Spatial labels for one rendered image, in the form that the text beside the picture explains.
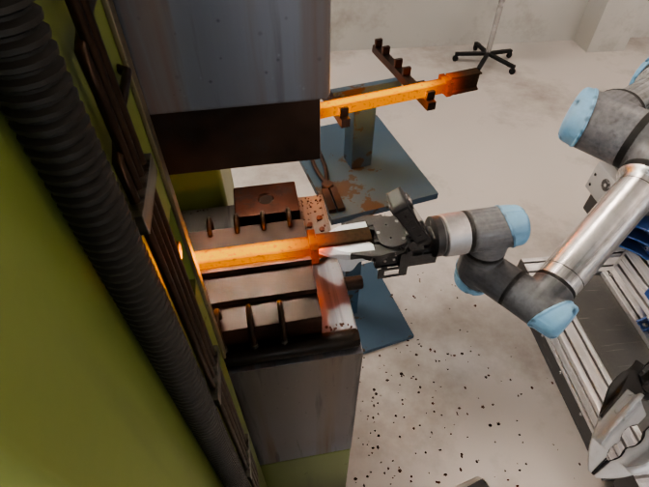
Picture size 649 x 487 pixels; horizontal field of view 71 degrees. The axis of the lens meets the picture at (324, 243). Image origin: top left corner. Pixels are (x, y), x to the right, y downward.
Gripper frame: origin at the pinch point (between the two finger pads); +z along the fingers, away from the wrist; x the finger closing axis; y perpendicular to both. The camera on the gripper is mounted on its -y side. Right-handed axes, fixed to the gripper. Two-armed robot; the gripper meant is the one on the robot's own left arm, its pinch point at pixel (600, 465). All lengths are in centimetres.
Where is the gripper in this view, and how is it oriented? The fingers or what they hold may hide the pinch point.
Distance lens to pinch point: 58.5
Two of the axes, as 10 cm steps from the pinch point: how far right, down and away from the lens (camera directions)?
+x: 5.7, 6.1, -5.5
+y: -4.1, -3.7, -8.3
